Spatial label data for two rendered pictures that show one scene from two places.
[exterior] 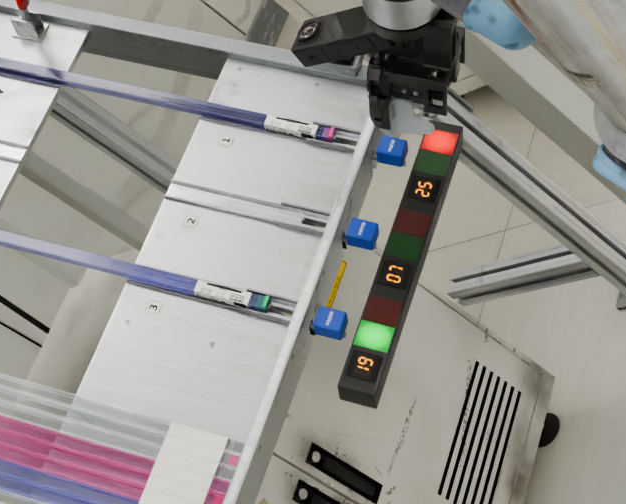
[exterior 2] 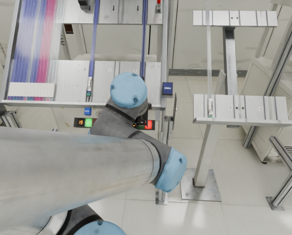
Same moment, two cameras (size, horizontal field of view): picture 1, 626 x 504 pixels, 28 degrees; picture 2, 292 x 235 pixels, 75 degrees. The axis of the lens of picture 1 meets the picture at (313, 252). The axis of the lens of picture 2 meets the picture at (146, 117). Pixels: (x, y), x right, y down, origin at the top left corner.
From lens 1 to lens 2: 0.88 m
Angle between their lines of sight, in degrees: 30
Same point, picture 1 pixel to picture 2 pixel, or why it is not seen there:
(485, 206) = not seen: hidden behind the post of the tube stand
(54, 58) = (151, 18)
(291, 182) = not seen: hidden behind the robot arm
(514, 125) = (232, 134)
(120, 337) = (75, 64)
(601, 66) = not seen: outside the picture
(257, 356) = (76, 97)
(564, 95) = (209, 149)
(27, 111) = (133, 18)
